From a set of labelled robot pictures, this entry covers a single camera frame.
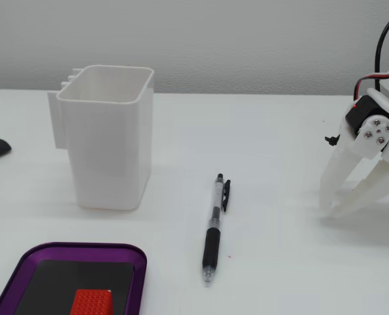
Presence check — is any red textured cube block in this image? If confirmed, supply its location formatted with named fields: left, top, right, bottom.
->
left=70, top=289, right=113, bottom=315

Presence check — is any purple metal tin box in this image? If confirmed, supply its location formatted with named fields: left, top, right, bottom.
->
left=0, top=241, right=148, bottom=315

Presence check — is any black clear ballpoint pen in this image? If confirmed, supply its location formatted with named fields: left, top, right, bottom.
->
left=201, top=173, right=232, bottom=284

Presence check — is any white plastic rectangular container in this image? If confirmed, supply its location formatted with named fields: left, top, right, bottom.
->
left=47, top=64, right=155, bottom=211

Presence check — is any red white servo wire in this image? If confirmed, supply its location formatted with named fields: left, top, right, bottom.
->
left=354, top=70, right=389, bottom=100

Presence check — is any black cable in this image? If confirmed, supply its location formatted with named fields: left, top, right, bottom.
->
left=374, top=12, right=389, bottom=90

